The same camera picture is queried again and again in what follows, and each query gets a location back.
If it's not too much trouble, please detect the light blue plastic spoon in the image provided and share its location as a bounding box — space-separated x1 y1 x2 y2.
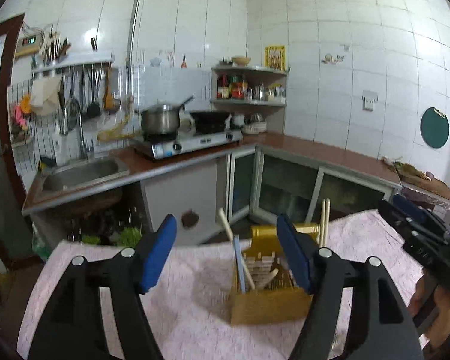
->
233 235 246 294

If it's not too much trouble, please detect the steel kitchen sink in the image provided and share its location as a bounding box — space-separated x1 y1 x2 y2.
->
39 156 130 194

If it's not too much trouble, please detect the person right hand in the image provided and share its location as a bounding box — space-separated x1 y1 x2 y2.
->
408 270 450 351

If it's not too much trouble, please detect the wooden board with vegetables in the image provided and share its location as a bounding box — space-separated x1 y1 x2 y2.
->
381 157 450 201

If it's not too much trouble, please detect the yellow slotted utensil holder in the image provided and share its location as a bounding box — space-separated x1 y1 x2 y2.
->
229 225 312 326

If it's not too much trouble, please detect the green round cutting board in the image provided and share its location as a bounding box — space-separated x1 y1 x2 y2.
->
420 107 450 149

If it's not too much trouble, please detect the floral pink tablecloth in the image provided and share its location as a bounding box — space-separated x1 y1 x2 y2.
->
17 210 423 359

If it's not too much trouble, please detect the dark wooden door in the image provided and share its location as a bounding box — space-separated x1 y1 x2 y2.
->
0 14 34 269

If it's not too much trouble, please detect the chrome faucet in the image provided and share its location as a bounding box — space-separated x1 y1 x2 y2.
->
59 96 93 160

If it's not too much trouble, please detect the white soap bottle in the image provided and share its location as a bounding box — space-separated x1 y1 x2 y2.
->
52 132 68 167

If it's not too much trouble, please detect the steel gas stove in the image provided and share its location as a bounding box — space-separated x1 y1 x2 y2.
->
130 130 243 160

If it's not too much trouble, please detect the steel cooking pot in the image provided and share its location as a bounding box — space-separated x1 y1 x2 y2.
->
135 94 196 135

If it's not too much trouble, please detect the black wok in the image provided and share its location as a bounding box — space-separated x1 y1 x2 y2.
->
189 111 231 134

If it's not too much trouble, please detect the bowl on top shelf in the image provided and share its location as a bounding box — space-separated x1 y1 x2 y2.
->
232 56 251 67

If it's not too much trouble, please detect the white wall socket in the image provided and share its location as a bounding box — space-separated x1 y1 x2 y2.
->
362 89 378 111

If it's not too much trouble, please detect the corner wall shelf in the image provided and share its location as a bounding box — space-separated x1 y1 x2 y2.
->
209 64 289 133

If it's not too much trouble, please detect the yellow wall poster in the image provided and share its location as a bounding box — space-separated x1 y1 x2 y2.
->
264 45 286 71

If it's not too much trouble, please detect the wall utensil rack shelf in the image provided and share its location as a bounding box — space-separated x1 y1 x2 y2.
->
31 49 114 75

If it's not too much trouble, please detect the vertical wall pipe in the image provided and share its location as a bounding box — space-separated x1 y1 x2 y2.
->
125 0 140 94

